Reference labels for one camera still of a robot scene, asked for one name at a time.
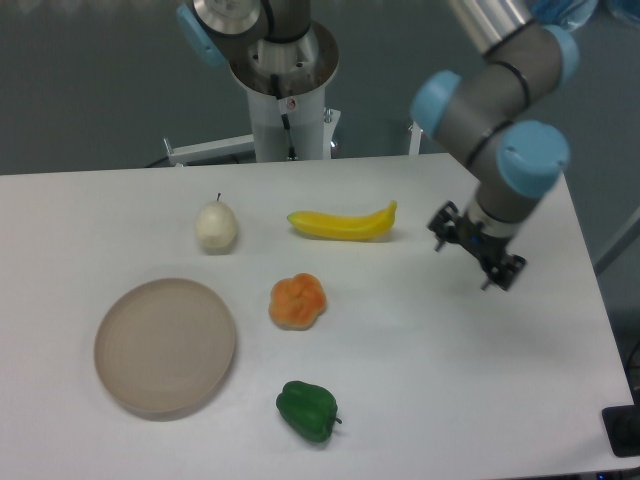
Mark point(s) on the green bell pepper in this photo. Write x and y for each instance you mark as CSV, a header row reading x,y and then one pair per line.
x,y
310,410

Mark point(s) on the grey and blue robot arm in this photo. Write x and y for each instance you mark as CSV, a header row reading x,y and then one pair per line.
x,y
476,120

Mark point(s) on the white metal bracket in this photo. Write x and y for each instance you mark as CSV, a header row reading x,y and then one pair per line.
x,y
209,153
416,136

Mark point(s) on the white pear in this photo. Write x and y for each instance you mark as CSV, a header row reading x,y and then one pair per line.
x,y
216,226

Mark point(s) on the white metal bracket right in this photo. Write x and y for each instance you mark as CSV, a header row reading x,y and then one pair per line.
x,y
416,136

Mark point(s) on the beige round plate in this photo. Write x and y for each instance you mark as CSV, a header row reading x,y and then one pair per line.
x,y
164,348

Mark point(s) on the black box at table edge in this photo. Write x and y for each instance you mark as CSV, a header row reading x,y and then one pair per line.
x,y
622,428

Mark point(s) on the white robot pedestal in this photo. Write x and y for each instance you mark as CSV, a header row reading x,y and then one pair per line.
x,y
285,85

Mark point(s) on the orange bread roll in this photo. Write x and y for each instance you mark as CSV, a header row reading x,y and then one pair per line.
x,y
297,302

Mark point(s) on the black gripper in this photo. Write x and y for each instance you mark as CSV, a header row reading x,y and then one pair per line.
x,y
501,268

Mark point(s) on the yellow banana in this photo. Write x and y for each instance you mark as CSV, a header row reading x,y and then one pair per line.
x,y
346,228

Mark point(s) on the blue plastic bag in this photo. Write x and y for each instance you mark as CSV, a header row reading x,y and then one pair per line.
x,y
569,15

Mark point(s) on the white metal bracket left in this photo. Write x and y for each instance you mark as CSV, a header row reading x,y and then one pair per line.
x,y
209,153

